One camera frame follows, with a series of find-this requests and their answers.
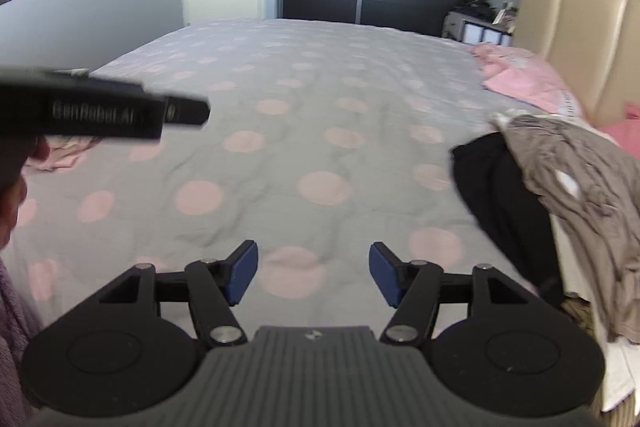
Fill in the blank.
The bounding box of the white nightstand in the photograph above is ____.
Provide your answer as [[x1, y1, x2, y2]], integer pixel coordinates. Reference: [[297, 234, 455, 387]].
[[442, 9, 516, 48]]

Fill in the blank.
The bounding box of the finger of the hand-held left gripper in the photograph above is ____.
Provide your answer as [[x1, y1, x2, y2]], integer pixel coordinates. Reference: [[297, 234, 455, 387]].
[[162, 94, 212, 128]]

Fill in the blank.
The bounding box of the grey pink-dotted bedsheet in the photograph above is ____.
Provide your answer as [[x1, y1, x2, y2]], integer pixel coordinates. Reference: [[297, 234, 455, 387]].
[[0, 18, 566, 348]]

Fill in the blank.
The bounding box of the dark pink pillow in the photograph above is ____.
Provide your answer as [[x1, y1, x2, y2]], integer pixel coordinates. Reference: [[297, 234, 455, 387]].
[[597, 102, 640, 148]]

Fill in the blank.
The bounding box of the person's left hand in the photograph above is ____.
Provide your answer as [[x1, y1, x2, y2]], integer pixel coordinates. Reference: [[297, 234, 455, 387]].
[[0, 134, 52, 254]]

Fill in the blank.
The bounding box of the pink folded cloth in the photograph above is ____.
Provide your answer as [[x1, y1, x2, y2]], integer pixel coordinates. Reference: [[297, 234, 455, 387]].
[[25, 136, 96, 172]]

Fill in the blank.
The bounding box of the light pink pillow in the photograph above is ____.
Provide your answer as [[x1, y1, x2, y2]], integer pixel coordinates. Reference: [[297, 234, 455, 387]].
[[472, 44, 587, 118]]

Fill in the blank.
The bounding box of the purple fleece robe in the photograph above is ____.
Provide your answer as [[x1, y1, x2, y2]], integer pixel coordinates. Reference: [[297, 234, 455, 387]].
[[0, 257, 46, 427]]

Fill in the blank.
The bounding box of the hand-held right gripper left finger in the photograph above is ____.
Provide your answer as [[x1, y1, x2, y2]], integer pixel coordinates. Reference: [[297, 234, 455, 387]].
[[99, 241, 260, 349]]

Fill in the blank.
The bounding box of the taupe garment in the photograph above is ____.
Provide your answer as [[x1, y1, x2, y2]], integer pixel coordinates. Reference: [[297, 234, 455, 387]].
[[495, 114, 640, 344]]

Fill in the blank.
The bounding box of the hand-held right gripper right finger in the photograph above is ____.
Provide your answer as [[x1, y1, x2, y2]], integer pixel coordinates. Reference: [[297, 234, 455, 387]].
[[368, 242, 531, 347]]

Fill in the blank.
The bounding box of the picture frame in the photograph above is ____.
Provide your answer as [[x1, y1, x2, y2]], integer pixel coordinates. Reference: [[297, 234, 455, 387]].
[[492, 2, 518, 25]]

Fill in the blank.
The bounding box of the beige padded headboard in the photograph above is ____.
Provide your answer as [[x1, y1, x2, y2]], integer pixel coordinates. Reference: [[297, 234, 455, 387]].
[[512, 0, 640, 132]]

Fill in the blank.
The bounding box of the black bag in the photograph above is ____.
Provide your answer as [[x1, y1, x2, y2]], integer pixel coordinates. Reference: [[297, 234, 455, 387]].
[[457, 2, 496, 18]]

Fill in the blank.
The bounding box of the black garment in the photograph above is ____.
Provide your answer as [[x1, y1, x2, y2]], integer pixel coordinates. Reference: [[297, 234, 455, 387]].
[[450, 132, 566, 308]]

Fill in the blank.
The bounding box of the brown striped cloth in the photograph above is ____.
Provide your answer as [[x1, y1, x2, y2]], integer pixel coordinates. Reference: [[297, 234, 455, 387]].
[[560, 297, 603, 340]]

